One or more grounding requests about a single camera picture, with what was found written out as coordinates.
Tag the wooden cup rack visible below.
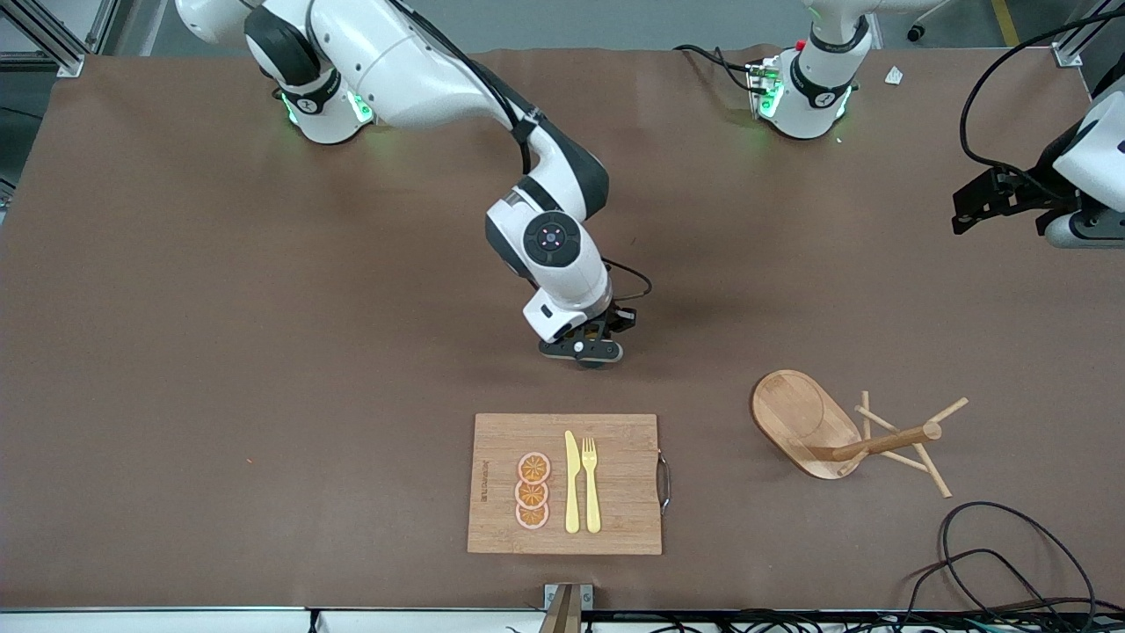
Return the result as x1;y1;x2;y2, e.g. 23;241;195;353
751;369;969;499

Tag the office chair caster leg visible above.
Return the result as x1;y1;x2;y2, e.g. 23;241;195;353
905;0;954;43

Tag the wooden cutting board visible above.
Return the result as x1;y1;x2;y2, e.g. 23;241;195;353
467;413;671;557

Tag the yellow plastic fork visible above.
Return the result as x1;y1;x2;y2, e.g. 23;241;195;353
581;437;603;535

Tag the yellow plastic knife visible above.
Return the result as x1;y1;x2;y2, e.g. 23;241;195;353
563;430;582;535

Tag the brown table mat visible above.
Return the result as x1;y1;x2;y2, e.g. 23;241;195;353
0;46;1125;612

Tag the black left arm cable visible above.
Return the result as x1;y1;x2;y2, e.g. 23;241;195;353
960;7;1125;177

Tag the aluminium frame profile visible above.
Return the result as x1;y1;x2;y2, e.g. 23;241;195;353
1050;0;1125;69
0;0;120;78

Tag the black base cable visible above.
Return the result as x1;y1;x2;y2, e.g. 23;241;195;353
674;44;758;91

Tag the camera mount post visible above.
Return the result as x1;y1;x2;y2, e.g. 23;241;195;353
538;582;595;633

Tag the black looped cable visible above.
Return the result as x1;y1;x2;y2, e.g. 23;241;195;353
898;549;1069;627
939;501;1100;627

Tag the black cable bundle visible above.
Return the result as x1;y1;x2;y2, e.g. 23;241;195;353
584;608;1125;633

